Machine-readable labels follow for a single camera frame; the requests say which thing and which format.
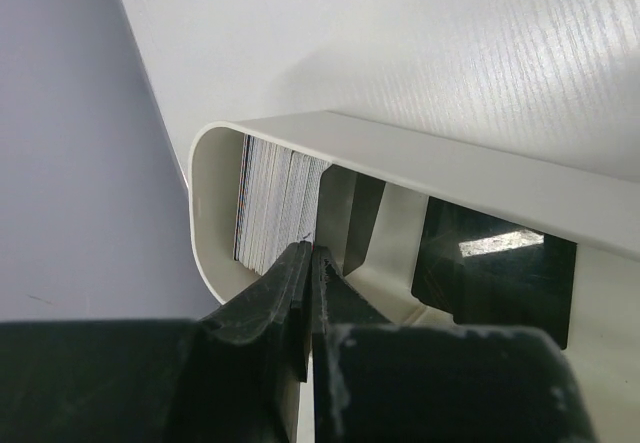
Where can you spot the white card stack in tray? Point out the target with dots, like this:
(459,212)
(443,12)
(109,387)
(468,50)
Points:
(277,202)

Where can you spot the grey leaning card in tray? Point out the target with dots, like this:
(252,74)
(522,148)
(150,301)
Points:
(347,210)

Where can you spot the black card stack in tray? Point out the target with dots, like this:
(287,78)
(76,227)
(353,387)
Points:
(484,270)

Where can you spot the white oblong tray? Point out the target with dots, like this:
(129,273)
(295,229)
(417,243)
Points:
(599,213)

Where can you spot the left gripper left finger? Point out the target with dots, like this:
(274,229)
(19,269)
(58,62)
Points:
(232,376)

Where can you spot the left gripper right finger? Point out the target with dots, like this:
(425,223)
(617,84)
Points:
(376,381)

